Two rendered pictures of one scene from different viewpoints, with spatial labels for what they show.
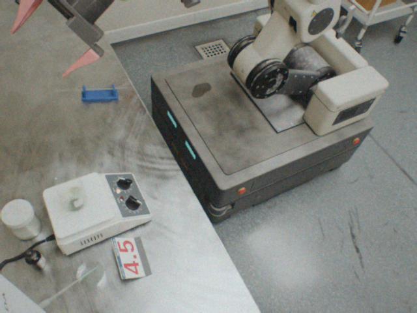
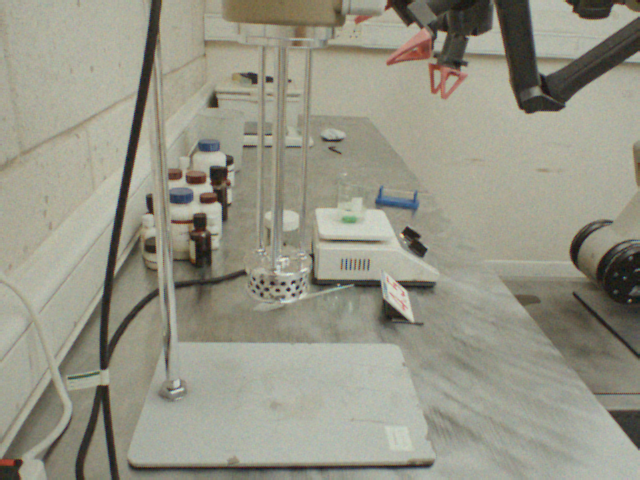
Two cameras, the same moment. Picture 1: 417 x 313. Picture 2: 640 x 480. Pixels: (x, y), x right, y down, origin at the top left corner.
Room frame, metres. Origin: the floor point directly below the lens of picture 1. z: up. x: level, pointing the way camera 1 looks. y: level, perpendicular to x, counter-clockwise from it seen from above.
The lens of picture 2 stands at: (-0.42, -0.15, 1.15)
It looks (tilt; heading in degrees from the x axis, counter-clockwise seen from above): 23 degrees down; 32
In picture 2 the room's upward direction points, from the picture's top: 3 degrees clockwise
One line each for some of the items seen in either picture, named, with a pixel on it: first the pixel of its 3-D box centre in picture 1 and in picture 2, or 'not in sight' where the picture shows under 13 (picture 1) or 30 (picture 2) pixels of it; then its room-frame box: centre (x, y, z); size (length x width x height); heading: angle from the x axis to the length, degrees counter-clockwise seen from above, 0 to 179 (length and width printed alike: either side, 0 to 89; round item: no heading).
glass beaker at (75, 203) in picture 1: (71, 192); (350, 198); (0.32, 0.25, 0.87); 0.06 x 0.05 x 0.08; 76
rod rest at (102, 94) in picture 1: (99, 92); (397, 196); (0.69, 0.33, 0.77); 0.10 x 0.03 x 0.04; 108
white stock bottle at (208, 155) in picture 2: not in sight; (209, 169); (0.44, 0.68, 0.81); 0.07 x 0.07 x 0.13
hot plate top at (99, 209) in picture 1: (79, 203); (353, 223); (0.32, 0.25, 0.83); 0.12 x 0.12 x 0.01; 36
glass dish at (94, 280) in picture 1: (90, 274); (341, 299); (0.20, 0.19, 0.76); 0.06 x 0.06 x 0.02
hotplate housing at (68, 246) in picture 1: (94, 208); (366, 248); (0.33, 0.22, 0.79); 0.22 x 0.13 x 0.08; 126
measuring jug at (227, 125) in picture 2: not in sight; (220, 139); (0.65, 0.84, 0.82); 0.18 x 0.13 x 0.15; 51
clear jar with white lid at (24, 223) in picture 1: (22, 220); (281, 237); (0.28, 0.36, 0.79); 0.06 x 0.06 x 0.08
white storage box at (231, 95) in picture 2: not in sight; (259, 102); (1.24, 1.18, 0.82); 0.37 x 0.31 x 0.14; 38
